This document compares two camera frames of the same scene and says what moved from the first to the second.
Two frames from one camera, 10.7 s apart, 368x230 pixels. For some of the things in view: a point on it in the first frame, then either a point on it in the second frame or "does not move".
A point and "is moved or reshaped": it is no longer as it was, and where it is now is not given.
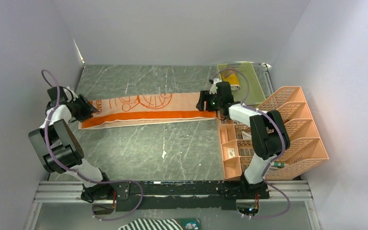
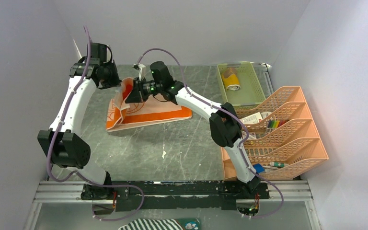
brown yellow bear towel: (231, 76) does not move
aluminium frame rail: (60, 191) does not move
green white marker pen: (277, 164) does not move
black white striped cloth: (153, 224) does not move
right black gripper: (205, 96) → (137, 95)
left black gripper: (88, 109) → (116, 81)
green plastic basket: (250, 91) does not move
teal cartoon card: (189, 224) does not move
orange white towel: (145, 109) is moved or reshaped
